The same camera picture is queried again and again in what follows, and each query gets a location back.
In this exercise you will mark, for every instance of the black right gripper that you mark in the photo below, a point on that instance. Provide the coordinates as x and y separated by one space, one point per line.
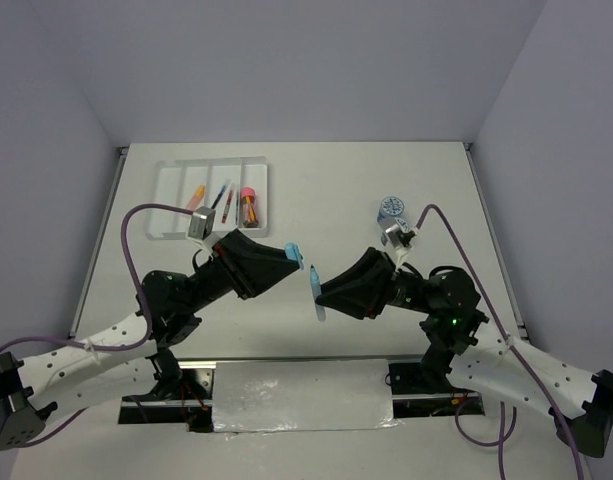
362 286

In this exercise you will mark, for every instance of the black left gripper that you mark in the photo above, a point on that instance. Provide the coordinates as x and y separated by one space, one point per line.
257 265

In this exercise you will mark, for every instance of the light blue highlighter cap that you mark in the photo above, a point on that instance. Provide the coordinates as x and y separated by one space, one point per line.
293 253

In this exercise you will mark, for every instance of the light blue highlighter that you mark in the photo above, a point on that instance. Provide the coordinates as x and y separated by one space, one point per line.
316 292

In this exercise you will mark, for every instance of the pink capped crayon tube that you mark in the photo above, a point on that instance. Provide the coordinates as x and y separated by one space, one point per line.
250 217

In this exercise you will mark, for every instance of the red gel pen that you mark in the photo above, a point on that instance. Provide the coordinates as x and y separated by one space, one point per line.
228 203

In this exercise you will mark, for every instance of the teal gel pen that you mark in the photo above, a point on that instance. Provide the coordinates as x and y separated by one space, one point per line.
220 194

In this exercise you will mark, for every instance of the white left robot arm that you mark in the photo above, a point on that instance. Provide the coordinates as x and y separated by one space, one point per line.
133 357

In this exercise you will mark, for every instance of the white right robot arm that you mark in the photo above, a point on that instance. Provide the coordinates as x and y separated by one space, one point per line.
467 351

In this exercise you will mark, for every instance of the white compartment tray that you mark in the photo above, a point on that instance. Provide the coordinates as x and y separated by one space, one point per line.
175 181

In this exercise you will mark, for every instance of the silver foil sheet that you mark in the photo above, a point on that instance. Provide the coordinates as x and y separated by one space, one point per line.
292 396

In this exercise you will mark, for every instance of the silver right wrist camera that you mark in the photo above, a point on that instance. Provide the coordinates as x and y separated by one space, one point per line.
399 255

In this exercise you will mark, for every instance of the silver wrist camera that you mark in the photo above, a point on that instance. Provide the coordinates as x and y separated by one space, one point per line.
200 228
399 255

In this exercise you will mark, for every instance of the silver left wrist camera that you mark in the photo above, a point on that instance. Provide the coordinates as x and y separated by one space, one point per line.
200 228

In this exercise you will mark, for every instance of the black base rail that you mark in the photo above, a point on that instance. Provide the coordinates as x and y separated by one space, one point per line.
412 396

